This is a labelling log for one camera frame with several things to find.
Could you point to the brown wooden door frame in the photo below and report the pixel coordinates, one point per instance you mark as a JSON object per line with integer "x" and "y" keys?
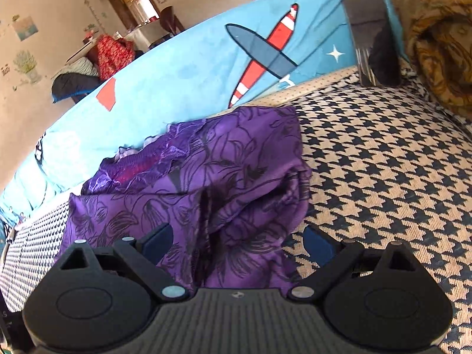
{"x": 114, "y": 3}

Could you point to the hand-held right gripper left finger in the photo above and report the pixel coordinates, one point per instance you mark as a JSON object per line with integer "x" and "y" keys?
{"x": 158, "y": 241}

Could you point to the dark wooden chair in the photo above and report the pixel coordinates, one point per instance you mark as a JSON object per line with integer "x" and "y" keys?
{"x": 170, "y": 20}

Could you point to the lavender pot wall sticker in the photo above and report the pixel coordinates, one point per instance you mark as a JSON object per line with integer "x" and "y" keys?
{"x": 27, "y": 68}

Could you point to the blue airplane print sofa cover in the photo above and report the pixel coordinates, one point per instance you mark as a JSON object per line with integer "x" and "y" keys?
{"x": 184, "y": 66}

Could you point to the black smartphone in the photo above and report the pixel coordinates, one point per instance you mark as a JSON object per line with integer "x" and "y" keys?
{"x": 372, "y": 37}

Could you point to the red floral cloth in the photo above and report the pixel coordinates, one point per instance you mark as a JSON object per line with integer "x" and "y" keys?
{"x": 115, "y": 57}

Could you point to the brown patterned scarf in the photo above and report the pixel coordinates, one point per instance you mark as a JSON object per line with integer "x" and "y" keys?
{"x": 438, "y": 40}

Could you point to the purple floral blouse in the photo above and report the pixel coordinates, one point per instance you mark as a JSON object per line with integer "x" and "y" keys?
{"x": 228, "y": 177}

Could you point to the dark blue bag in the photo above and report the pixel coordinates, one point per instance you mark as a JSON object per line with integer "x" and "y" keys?
{"x": 73, "y": 86}

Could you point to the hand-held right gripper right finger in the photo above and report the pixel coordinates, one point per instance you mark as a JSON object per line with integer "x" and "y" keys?
{"x": 319, "y": 245}

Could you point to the pastel wall picture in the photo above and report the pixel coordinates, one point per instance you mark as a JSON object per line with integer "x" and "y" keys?
{"x": 25, "y": 28}

